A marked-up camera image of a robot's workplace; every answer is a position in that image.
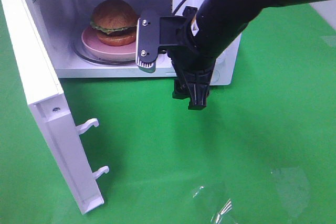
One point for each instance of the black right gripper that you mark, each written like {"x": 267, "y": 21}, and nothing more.
{"x": 187, "y": 58}

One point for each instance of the pink plate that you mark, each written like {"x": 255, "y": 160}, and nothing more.
{"x": 105, "y": 52}

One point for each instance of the round door release button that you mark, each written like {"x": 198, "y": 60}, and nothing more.
{"x": 215, "y": 76}

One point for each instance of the glass microwave turntable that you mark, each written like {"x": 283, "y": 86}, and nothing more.
{"x": 85, "y": 55}

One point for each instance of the burger with lettuce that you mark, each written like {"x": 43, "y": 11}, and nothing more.
{"x": 115, "y": 22}

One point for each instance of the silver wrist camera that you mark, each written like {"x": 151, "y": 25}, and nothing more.
{"x": 147, "y": 41}

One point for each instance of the white microwave door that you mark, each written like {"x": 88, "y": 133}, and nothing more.
{"x": 47, "y": 102}

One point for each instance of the green table mat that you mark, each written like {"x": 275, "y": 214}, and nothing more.
{"x": 262, "y": 151}

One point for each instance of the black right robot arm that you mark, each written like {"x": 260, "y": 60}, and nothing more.
{"x": 195, "y": 40}

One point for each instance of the white partition panels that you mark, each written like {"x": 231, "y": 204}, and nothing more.
{"x": 327, "y": 10}

